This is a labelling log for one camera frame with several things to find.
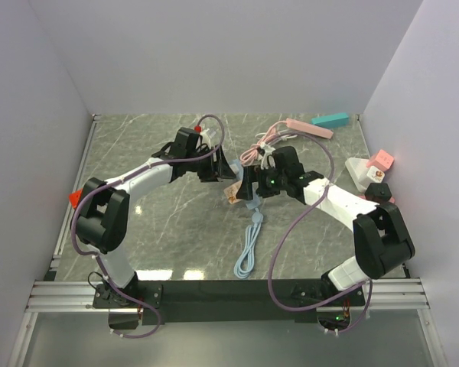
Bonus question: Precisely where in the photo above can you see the white cartoon charger plug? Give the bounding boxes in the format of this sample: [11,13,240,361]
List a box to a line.
[363,166,385,188]

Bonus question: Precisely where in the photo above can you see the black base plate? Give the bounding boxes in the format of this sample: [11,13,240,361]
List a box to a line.
[91,278,368,333]

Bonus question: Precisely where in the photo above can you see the pink cube socket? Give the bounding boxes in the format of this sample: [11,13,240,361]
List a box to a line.
[366,149,395,172]

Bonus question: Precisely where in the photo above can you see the teal power strip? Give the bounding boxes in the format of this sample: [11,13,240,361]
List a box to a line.
[311,112,350,129]

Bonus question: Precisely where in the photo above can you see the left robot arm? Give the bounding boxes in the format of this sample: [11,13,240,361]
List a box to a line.
[70,127,236,307]

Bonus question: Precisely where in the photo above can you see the red cube socket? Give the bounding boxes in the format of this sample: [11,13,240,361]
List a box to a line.
[68,189,83,209]

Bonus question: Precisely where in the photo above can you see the black cube plug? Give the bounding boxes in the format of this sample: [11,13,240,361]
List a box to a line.
[364,183,392,203]

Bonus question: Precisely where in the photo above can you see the white triangular power strip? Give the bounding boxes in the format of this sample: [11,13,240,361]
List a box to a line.
[345,158,368,193]

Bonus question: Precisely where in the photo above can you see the light blue power strip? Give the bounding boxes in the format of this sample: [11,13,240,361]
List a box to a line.
[229,159,264,279]

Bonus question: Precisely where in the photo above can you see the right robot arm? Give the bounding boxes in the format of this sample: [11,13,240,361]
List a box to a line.
[236,146,415,305]

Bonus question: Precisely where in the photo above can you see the peach cartoon charger plug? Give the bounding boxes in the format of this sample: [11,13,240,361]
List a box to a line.
[223,180,242,204]

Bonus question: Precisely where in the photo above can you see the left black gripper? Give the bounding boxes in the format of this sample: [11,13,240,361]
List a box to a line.
[187,145,236,183]

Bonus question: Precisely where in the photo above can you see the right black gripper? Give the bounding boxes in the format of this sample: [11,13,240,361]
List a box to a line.
[236,164,288,201]

